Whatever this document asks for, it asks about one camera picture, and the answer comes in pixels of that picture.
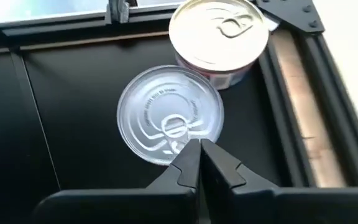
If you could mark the red tuna can silver lid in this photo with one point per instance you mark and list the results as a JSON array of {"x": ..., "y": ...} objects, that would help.
[{"x": 154, "y": 102}]

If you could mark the metal table clamp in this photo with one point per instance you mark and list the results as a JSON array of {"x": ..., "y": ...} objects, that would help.
[{"x": 120, "y": 11}]

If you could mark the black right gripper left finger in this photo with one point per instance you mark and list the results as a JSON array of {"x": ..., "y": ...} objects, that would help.
[{"x": 120, "y": 207}]

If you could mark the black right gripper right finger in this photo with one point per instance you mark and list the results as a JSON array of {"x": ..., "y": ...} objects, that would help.
[{"x": 291, "y": 207}]

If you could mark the tan-label can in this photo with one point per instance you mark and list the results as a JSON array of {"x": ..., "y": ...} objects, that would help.
[{"x": 204, "y": 34}]

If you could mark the black bin tray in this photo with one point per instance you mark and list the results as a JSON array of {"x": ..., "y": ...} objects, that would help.
[{"x": 291, "y": 14}]

